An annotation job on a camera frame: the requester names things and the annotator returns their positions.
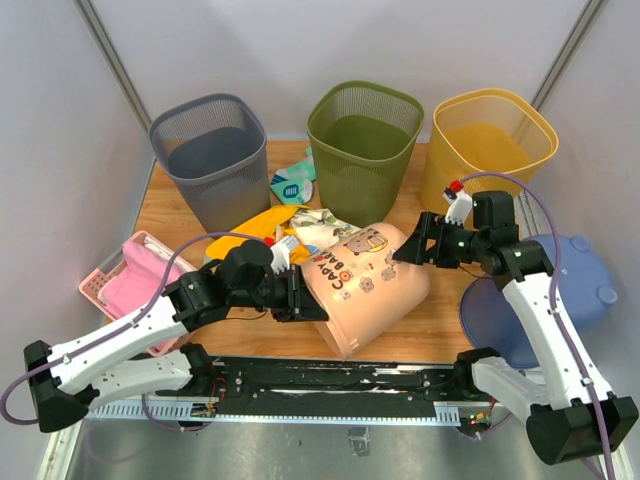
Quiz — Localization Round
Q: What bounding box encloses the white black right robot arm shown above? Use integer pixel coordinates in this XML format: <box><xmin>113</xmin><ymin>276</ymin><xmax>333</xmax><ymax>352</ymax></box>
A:
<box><xmin>393</xmin><ymin>189</ymin><xmax>639</xmax><ymax>465</ymax></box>

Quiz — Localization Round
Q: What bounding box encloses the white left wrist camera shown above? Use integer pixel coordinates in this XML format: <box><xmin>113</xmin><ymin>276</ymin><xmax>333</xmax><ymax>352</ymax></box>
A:
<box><xmin>270</xmin><ymin>235</ymin><xmax>302</xmax><ymax>275</ymax></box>

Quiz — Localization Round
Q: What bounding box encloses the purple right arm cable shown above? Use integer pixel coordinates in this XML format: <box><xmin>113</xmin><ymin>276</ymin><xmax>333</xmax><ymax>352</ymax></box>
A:
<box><xmin>449</xmin><ymin>172</ymin><xmax>619</xmax><ymax>480</ymax></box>

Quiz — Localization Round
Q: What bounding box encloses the teal white patterned cloth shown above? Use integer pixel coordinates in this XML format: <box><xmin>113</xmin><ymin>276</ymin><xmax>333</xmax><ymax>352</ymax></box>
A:
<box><xmin>270</xmin><ymin>155</ymin><xmax>316</xmax><ymax>205</ymax></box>

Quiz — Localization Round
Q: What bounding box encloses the pink cloth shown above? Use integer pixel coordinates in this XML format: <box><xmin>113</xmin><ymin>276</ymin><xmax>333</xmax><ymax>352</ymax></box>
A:
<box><xmin>98</xmin><ymin>236</ymin><xmax>173</xmax><ymax>319</ymax></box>

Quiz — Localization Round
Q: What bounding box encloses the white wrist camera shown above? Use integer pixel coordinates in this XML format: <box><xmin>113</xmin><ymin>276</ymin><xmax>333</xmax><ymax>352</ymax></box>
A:
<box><xmin>443</xmin><ymin>180</ymin><xmax>473</xmax><ymax>226</ymax></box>
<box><xmin>270</xmin><ymin>235</ymin><xmax>302</xmax><ymax>275</ymax></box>

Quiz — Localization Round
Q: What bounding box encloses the yellow cloth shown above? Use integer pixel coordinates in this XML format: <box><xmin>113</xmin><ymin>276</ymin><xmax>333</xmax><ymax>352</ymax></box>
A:
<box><xmin>203</xmin><ymin>205</ymin><xmax>320</xmax><ymax>263</ymax></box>

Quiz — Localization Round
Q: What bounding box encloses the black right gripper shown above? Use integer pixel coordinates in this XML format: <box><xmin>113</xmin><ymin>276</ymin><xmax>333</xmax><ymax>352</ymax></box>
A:
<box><xmin>391</xmin><ymin>212</ymin><xmax>486</xmax><ymax>269</ymax></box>

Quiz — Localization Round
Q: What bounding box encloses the aluminium frame rail left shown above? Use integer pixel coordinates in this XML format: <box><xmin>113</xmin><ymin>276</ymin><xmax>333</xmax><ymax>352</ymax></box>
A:
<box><xmin>73</xmin><ymin>0</ymin><xmax>151</xmax><ymax>131</ymax></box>

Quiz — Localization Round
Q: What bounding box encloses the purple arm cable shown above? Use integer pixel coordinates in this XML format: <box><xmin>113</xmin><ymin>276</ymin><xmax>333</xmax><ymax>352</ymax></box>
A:
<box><xmin>449</xmin><ymin>172</ymin><xmax>619</xmax><ymax>480</ymax></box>
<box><xmin>0</xmin><ymin>233</ymin><xmax>266</xmax><ymax>426</ymax></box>

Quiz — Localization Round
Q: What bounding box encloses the yellow slatted waste basket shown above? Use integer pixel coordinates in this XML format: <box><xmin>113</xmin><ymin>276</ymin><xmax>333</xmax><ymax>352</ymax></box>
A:
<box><xmin>419</xmin><ymin>88</ymin><xmax>559</xmax><ymax>213</ymax></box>

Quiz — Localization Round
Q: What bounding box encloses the grey slatted waste basket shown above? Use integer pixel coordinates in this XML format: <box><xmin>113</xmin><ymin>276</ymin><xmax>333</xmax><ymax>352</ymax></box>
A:
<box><xmin>148</xmin><ymin>93</ymin><xmax>271</xmax><ymax>232</ymax></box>

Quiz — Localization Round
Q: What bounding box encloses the green slatted waste basket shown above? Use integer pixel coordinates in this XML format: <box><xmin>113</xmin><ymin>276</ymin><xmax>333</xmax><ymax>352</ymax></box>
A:
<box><xmin>307</xmin><ymin>80</ymin><xmax>425</xmax><ymax>227</ymax></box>

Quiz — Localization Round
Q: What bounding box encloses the aluminium frame rail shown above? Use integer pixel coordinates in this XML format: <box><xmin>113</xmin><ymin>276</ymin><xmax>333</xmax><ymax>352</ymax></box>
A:
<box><xmin>515</xmin><ymin>0</ymin><xmax>608</xmax><ymax>234</ymax></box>
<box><xmin>73</xmin><ymin>0</ymin><xmax>151</xmax><ymax>131</ymax></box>

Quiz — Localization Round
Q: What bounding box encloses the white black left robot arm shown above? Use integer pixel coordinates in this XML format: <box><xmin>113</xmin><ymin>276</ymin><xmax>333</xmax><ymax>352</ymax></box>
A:
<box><xmin>24</xmin><ymin>240</ymin><xmax>328</xmax><ymax>433</ymax></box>

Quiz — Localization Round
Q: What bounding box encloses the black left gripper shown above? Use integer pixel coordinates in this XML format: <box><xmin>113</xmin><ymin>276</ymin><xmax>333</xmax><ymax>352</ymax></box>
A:
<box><xmin>234</xmin><ymin>262</ymin><xmax>330</xmax><ymax>321</ymax></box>

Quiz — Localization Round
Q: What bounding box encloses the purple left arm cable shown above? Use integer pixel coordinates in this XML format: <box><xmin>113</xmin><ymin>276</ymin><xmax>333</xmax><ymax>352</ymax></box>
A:
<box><xmin>0</xmin><ymin>233</ymin><xmax>266</xmax><ymax>426</ymax></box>

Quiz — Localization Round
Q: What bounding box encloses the aluminium frame rail right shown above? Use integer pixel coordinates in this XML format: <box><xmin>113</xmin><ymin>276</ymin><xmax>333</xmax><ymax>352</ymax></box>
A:
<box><xmin>515</xmin><ymin>0</ymin><xmax>608</xmax><ymax>234</ymax></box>

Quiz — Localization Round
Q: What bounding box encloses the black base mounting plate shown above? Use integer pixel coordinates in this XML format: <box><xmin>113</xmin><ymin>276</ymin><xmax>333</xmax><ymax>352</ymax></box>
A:
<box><xmin>156</xmin><ymin>357</ymin><xmax>490</xmax><ymax>421</ymax></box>

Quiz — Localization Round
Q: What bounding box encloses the pink plastic basket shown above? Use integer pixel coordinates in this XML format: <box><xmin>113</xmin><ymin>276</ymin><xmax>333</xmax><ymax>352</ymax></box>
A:
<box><xmin>78</xmin><ymin>230</ymin><xmax>201</xmax><ymax>357</ymax></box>

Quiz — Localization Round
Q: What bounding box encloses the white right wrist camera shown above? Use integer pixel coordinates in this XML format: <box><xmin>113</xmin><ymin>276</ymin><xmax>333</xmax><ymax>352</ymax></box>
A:
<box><xmin>443</xmin><ymin>180</ymin><xmax>473</xmax><ymax>226</ymax></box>

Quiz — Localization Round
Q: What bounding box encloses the white cartoon print cloth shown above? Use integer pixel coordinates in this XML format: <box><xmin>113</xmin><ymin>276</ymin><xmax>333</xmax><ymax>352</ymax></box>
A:
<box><xmin>275</xmin><ymin>209</ymin><xmax>360</xmax><ymax>255</ymax></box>

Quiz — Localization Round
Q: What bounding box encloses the blue plastic bucket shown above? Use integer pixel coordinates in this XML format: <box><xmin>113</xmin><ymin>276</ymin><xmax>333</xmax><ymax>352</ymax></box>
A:
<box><xmin>460</xmin><ymin>235</ymin><xmax>618</xmax><ymax>369</ymax></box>

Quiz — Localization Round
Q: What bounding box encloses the peach capybara plastic bucket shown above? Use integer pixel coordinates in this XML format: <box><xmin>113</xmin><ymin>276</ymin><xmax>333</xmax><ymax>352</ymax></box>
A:
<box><xmin>301</xmin><ymin>223</ymin><xmax>430</xmax><ymax>359</ymax></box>

